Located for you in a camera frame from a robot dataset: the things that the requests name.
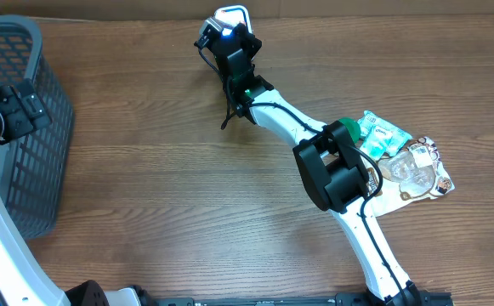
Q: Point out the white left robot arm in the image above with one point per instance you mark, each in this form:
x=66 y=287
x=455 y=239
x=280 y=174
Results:
x=22 y=280

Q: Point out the cream brown snack pouch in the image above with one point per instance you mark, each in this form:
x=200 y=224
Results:
x=415 y=173

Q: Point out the small teal tissue pack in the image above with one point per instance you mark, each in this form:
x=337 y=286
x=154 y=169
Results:
x=376 y=142

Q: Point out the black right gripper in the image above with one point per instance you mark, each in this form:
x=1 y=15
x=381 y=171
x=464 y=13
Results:
x=248 y=39

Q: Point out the teal snack packet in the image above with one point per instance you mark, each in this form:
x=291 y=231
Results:
x=399 y=136

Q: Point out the green lid seasoning jar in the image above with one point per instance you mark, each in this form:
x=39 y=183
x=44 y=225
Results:
x=353 y=128

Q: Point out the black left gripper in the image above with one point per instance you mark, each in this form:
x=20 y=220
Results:
x=25 y=121

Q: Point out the white barcode scanner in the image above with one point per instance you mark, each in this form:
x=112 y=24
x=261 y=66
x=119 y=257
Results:
x=227 y=28

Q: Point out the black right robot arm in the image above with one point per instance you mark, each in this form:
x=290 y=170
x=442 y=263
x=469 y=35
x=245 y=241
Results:
x=332 y=169

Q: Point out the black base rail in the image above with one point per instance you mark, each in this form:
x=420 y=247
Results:
x=340 y=299

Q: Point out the grey plastic mesh basket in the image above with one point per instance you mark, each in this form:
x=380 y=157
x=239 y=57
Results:
x=32 y=168

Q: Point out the small orange carton box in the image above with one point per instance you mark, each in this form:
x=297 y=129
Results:
x=233 y=18

